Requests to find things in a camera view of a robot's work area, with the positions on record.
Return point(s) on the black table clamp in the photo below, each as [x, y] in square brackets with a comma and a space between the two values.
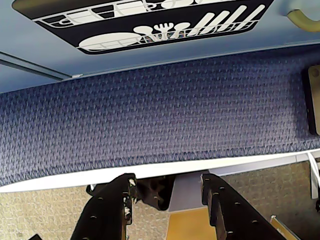
[155, 195]

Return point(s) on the light blue toy kitchen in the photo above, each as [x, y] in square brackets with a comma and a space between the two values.
[15, 25]

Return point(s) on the grey table leg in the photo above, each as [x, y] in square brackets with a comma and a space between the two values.
[185, 195]

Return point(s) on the black tan flat object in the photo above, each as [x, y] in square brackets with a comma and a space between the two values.
[306, 105]

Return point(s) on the black white dishwasher decal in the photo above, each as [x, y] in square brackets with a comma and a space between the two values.
[112, 22]

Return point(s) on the blue dishwasher door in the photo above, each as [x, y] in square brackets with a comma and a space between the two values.
[225, 42]

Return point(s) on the blue lower fridge door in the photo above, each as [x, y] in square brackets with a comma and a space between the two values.
[15, 80]

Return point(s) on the blue textured floor mat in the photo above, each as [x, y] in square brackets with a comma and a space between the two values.
[150, 112]

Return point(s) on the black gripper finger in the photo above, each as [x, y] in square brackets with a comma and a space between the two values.
[105, 212]
[235, 215]

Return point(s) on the yellow wooden panel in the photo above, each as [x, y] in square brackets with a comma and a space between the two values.
[187, 225]

